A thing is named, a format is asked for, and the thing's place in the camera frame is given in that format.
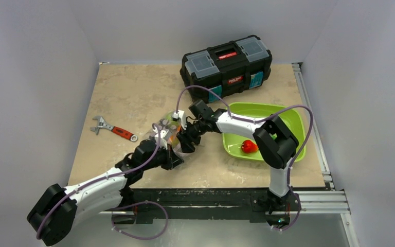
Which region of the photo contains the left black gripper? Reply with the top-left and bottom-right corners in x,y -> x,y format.
141,143 -> 184,171

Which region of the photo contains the clear zip top bag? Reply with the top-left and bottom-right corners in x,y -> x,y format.
156,110 -> 191,158

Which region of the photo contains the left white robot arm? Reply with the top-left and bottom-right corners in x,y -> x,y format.
27,140 -> 184,246

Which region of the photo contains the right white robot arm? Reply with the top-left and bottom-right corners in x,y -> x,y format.
172,100 -> 299,209

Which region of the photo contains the green plastic tray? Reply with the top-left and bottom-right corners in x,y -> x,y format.
222,102 -> 307,162

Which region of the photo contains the black plastic toolbox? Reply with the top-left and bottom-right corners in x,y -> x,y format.
179,35 -> 273,103

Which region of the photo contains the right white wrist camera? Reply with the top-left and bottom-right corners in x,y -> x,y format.
171,110 -> 187,130

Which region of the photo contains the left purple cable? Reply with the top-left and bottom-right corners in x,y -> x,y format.
35,123 -> 169,241

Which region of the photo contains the purple cable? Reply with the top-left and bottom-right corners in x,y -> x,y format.
175,85 -> 315,233
35,123 -> 169,241

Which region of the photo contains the black metal base frame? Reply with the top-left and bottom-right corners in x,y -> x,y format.
98,186 -> 350,226

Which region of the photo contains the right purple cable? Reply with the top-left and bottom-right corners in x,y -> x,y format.
175,85 -> 315,233

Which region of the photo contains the red handled adjustable wrench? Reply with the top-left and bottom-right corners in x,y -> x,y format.
90,115 -> 138,142

